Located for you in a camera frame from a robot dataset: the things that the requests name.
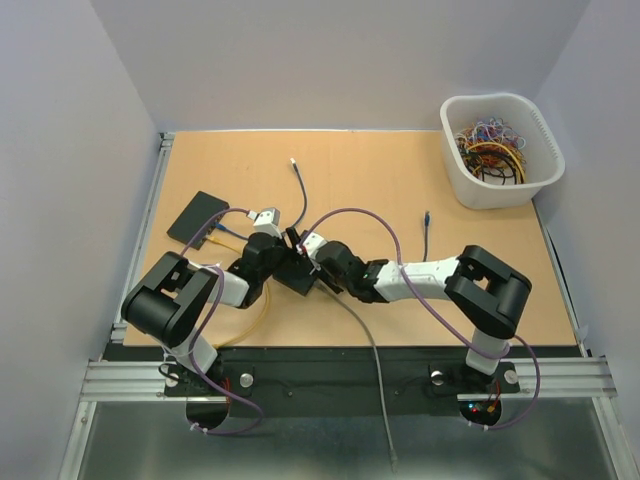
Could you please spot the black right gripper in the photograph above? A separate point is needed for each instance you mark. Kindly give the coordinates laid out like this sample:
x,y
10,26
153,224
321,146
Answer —
x,y
318,272

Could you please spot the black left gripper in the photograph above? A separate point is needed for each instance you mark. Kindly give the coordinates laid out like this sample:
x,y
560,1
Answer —
x,y
293,236

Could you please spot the black network switch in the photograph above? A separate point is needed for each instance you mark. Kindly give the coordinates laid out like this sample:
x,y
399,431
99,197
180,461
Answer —
x,y
189,222
302,281

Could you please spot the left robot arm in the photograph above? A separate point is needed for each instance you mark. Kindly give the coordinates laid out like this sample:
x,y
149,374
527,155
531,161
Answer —
x,y
166,304

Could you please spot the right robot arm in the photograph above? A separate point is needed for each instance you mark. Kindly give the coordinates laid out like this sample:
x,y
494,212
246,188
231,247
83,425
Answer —
x,y
491,294

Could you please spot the white plastic bin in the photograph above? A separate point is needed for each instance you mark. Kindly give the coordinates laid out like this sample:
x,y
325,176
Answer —
x,y
498,150

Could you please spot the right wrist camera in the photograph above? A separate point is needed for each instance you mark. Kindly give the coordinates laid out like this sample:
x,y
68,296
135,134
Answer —
x,y
310,246

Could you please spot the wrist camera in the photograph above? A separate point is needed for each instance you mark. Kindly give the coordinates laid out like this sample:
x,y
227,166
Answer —
x,y
310,246
266,221

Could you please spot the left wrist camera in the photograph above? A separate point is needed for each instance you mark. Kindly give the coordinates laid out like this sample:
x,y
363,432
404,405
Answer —
x,y
266,221

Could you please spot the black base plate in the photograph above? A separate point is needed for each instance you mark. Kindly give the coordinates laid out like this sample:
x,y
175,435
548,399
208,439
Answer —
x,y
293,382

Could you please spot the aluminium rail frame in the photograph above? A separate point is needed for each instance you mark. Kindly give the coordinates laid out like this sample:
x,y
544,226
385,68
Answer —
x,y
385,194

